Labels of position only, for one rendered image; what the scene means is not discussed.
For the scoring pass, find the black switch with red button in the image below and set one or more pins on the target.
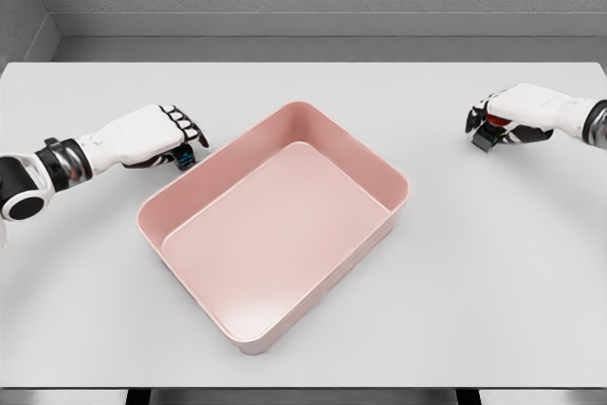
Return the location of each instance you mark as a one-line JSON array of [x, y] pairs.
[[488, 134]]

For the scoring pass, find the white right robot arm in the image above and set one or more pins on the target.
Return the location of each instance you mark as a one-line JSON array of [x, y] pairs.
[[581, 118]]

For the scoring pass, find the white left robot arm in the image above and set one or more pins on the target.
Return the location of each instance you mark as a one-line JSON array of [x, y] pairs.
[[52, 168]]

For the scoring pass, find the black switch with blue button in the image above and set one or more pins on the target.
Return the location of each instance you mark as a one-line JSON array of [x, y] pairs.
[[184, 157]]

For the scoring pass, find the pink rectangular basket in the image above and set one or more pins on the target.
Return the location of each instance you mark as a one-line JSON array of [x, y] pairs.
[[280, 229]]

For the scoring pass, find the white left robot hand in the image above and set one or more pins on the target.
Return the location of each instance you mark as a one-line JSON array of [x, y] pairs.
[[147, 132]]

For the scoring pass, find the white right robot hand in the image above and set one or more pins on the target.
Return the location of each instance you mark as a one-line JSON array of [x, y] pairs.
[[514, 104]]

